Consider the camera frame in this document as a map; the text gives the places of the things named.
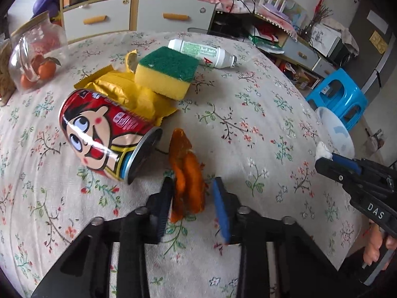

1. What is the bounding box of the white tissue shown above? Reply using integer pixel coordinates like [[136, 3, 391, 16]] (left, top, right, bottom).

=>
[[315, 141, 333, 161]]

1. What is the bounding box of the red cartoon drink can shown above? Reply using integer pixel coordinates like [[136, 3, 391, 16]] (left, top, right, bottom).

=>
[[59, 89, 163, 184]]

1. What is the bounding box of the orange peel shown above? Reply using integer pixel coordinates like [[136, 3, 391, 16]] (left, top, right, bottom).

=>
[[168, 128, 205, 223]]

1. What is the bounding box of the white yogurt bottle green label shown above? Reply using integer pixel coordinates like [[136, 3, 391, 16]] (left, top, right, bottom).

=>
[[167, 39, 237, 69]]

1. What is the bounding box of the yellow snack wrapper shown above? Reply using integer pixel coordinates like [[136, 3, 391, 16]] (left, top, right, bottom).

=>
[[74, 50, 178, 126]]

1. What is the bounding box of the yellow green scrub sponge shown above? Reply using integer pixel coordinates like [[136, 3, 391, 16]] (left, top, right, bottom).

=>
[[134, 46, 199, 101]]

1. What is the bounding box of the white trash bin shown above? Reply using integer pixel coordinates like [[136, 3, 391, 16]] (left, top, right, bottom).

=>
[[316, 107, 355, 159]]

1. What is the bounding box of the person's right hand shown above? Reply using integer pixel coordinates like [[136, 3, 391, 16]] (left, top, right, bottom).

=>
[[363, 221, 397, 265]]

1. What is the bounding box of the blue plastic stool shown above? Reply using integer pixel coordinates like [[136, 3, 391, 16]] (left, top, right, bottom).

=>
[[305, 69, 368, 131]]

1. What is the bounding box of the low tv cabinet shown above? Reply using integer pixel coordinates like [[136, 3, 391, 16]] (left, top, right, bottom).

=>
[[213, 9, 337, 78]]

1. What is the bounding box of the floral tablecloth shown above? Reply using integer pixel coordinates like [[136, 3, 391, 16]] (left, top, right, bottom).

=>
[[1, 32, 361, 297]]

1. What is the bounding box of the white microwave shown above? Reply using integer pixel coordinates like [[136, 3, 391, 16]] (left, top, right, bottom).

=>
[[311, 24, 351, 59]]

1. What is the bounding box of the pink cloth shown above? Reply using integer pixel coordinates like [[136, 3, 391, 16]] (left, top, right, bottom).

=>
[[199, 0, 298, 41]]

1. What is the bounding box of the plastic jar of snacks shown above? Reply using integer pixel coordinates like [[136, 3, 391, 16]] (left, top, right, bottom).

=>
[[0, 39, 16, 107]]

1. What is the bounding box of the glass jar with oranges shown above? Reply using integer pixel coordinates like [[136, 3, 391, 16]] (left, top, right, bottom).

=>
[[9, 11, 69, 94]]

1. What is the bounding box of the right grey drawer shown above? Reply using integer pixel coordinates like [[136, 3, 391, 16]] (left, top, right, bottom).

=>
[[136, 0, 215, 32]]

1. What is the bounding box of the grey drawer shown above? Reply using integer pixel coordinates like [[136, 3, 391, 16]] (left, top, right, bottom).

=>
[[136, 0, 215, 32], [63, 0, 131, 42]]

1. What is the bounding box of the left grey drawer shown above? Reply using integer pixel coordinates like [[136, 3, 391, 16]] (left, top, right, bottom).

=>
[[63, 0, 131, 42]]

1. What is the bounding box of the wooden shelf cabinet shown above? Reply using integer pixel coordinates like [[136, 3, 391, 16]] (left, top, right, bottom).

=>
[[60, 0, 218, 42]]

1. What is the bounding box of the purple plush toy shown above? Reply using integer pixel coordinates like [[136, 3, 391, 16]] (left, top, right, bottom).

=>
[[32, 0, 60, 18]]

